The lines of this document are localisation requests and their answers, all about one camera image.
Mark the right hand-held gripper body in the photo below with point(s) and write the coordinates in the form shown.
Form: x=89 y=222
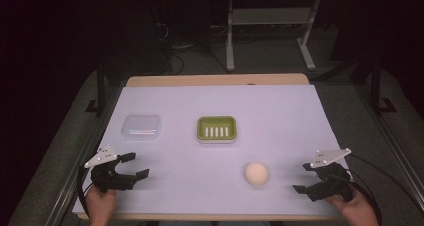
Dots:
x=333 y=182

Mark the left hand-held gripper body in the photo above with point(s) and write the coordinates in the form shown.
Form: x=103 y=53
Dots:
x=106 y=179

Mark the cream round soap ball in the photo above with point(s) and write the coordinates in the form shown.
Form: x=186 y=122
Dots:
x=256 y=173

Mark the green soap dish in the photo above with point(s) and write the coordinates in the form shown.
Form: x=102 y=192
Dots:
x=216 y=129

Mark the person's left hand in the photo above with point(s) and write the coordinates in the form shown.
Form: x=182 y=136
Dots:
x=101 y=204

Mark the person's right hand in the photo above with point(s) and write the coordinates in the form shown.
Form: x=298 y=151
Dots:
x=354 y=208

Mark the clear plastic box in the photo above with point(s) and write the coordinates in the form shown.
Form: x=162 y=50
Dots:
x=141 y=127

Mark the black metal stand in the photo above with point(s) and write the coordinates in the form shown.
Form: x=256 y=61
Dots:
x=377 y=86
x=100 y=92

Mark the wooden table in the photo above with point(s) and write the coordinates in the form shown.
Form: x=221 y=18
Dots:
x=200 y=80

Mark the white table sheet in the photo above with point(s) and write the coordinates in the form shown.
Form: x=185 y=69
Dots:
x=216 y=99

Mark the aluminium rail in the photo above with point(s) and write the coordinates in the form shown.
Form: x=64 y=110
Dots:
x=396 y=159
x=71 y=179

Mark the white metal table frame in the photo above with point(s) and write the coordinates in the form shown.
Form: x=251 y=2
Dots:
x=266 y=16

